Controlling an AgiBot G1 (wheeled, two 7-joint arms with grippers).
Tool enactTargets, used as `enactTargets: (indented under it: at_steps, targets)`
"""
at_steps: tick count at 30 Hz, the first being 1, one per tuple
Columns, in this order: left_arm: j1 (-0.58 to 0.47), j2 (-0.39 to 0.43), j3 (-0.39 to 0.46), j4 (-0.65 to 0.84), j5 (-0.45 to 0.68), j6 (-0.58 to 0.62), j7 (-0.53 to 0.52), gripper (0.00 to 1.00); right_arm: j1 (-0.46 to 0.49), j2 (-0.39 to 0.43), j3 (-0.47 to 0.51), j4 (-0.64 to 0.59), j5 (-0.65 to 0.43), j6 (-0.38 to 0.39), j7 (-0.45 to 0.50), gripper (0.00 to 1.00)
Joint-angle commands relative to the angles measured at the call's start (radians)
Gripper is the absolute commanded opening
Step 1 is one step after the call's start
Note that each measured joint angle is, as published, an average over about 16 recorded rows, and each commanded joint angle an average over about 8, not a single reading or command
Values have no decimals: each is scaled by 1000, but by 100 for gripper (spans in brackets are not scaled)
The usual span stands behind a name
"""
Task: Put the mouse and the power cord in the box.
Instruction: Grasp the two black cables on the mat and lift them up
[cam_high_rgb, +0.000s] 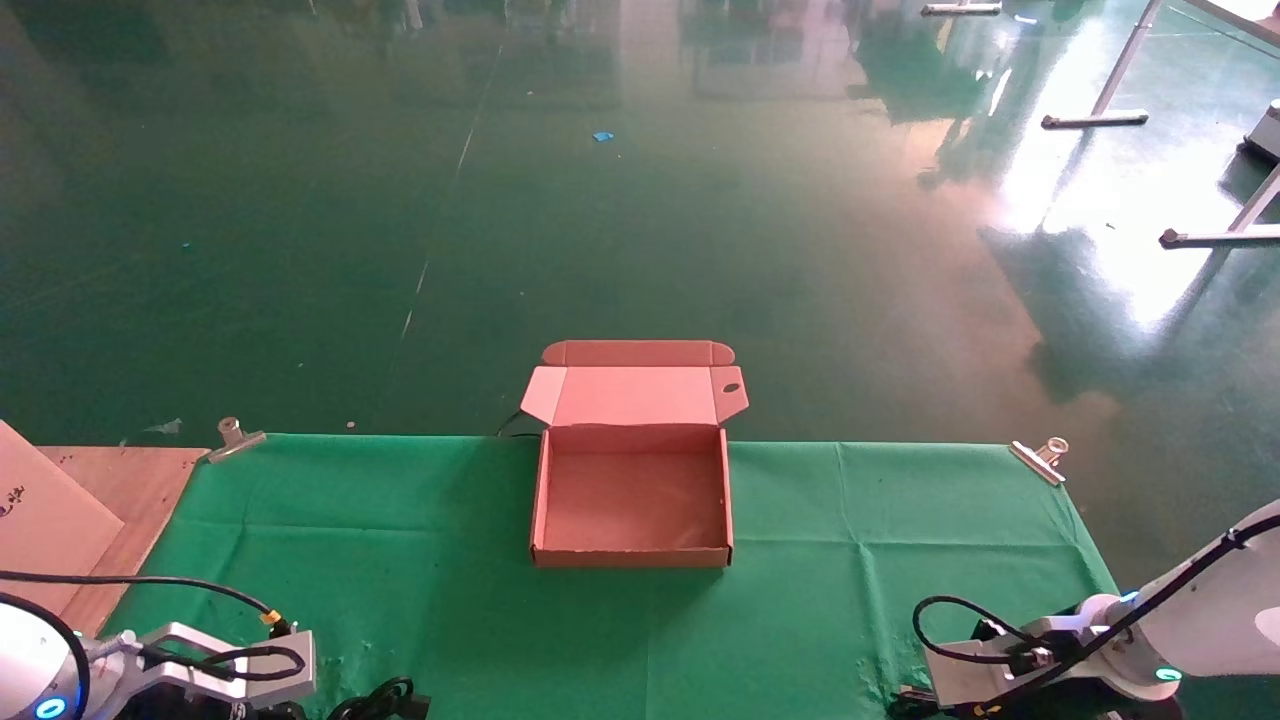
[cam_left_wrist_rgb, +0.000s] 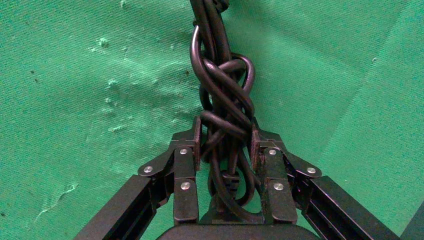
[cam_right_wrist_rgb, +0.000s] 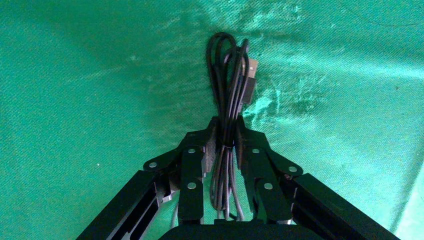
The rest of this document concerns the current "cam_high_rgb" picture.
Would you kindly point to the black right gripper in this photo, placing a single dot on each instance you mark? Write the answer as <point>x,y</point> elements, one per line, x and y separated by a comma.
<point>1060,708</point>

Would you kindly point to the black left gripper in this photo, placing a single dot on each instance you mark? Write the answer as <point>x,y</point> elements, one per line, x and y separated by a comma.
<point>220,708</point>

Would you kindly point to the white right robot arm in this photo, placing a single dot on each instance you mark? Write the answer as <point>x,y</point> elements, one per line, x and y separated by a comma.
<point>1215,610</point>

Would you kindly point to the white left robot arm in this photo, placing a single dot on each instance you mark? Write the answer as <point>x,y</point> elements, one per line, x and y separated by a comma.
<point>30,660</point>

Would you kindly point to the open brown cardboard box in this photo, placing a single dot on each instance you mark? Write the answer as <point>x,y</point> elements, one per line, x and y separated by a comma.
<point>632,500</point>

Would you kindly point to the brown wooden board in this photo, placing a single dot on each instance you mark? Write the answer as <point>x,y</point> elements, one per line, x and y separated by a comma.
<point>140,500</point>

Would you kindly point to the silver binder clip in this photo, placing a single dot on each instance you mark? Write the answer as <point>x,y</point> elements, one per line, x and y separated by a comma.
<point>1040,460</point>
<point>235,442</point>

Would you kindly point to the flat brown cardboard sheet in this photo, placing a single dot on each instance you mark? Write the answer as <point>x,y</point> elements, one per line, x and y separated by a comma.
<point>50,520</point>

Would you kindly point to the pale paper floor scrap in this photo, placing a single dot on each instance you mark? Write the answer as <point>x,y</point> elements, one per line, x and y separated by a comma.
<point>165,427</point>

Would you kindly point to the green table cloth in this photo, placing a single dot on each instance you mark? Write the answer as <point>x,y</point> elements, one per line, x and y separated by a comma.
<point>640,640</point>

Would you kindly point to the grey metal table leg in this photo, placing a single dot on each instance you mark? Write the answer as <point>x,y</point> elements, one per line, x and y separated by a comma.
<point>1215,238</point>
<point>1095,120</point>

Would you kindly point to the grey machine base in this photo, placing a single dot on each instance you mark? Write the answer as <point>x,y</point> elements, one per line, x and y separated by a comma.
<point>1265,135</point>

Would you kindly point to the short grey metal foot bar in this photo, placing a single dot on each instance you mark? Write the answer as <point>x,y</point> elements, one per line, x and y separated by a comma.
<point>960,7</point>

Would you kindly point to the white table top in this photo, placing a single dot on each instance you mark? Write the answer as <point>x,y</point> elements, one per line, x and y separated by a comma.
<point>1245,15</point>

